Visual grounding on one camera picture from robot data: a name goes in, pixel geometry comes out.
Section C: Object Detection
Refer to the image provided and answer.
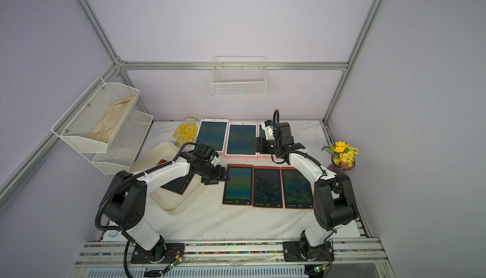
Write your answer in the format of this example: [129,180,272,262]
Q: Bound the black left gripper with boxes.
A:
[195,162,230,186]

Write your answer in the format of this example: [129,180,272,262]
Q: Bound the pink white writing tablet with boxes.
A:
[196,118,229,154]

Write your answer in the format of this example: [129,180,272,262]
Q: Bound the beige storage tray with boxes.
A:
[129,142,206,215]

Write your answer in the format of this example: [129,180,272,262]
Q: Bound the dark red tablet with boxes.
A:
[253,166,284,208]
[222,164,254,206]
[161,174,194,195]
[281,167,314,209]

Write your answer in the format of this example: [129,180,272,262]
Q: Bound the dark red bottom tablet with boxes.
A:
[281,167,314,209]

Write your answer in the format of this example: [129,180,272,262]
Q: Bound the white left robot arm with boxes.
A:
[94,143,230,264]

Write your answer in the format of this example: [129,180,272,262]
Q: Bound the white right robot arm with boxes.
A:
[253,120,358,262]

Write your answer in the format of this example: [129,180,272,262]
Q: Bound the yellow work glove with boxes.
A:
[173,117,197,146]

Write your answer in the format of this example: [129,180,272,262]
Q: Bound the purple glass vase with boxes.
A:
[327,156,356,175]

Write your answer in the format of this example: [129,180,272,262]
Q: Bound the yellow flower bouquet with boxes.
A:
[321,141,359,162]

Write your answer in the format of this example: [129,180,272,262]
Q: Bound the beige glove in shelf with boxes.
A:
[89,97,134,143]

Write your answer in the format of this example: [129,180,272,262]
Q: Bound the white mesh two-tier shelf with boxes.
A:
[51,77,153,175]

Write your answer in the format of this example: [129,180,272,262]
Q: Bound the light blue object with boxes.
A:
[108,230,118,238]

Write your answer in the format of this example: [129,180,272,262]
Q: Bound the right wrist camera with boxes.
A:
[261,120,275,140]

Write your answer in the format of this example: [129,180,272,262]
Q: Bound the white wire wall basket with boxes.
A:
[210,56,267,97]

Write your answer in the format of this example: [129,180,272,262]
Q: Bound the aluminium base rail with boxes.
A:
[75,238,390,267]

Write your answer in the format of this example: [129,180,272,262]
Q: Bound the aluminium frame profiles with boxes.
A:
[1,0,374,184]

